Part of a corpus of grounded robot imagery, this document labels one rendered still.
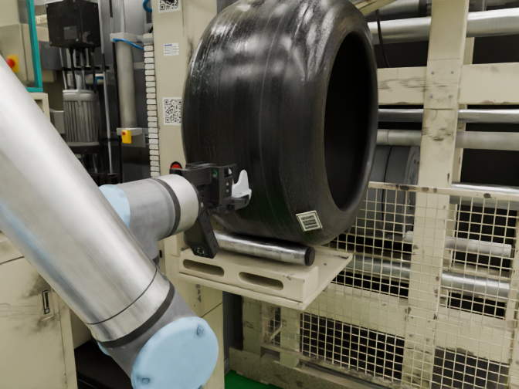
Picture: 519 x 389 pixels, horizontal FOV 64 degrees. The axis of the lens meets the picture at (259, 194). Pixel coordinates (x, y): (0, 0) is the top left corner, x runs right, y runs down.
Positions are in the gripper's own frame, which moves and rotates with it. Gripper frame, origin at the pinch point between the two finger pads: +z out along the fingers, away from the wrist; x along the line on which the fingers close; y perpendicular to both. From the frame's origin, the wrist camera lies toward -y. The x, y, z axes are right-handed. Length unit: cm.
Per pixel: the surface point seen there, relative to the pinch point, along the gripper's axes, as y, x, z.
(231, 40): 29.7, 5.4, 3.3
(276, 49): 27.3, -5.3, 1.9
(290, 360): -90, 25, 79
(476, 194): -6, -39, 61
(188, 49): 31.4, 29.2, 19.6
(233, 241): -15.0, 11.0, 12.8
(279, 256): -16.5, -1.8, 12.6
